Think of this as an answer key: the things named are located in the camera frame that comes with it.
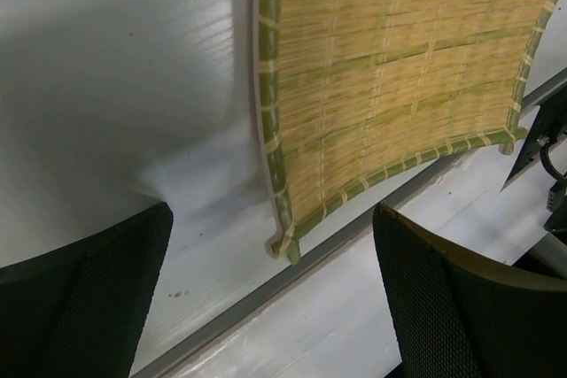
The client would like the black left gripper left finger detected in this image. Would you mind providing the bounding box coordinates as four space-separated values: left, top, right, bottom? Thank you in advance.
1 203 173 377

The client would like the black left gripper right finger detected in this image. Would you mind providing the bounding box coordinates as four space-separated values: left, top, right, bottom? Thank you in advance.
372 204 566 377

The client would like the woven bamboo tray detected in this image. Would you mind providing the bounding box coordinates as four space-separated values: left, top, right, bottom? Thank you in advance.
253 0 558 263

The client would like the aluminium table edge rail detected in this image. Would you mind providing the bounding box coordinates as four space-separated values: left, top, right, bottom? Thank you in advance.
130 72 567 378

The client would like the black cable with connector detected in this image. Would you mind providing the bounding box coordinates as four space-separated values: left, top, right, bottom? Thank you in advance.
500 94 567 233

